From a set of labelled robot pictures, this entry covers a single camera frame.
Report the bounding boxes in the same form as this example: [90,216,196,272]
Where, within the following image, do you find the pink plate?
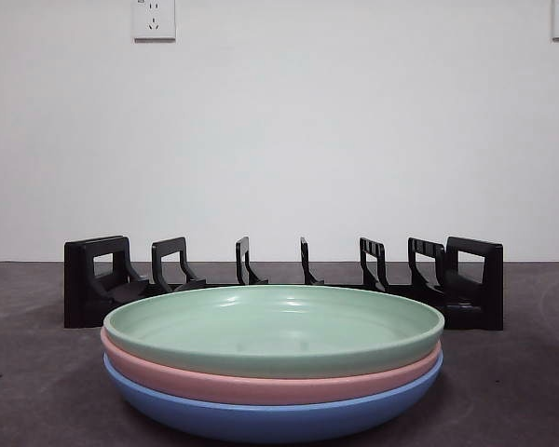
[100,325,444,406]

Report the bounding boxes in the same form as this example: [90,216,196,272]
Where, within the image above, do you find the blue plate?
[102,349,445,443]

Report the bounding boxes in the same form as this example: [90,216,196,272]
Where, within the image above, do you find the pale green plate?
[102,284,446,379]

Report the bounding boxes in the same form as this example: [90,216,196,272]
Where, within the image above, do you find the black plate rack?
[63,235,504,332]

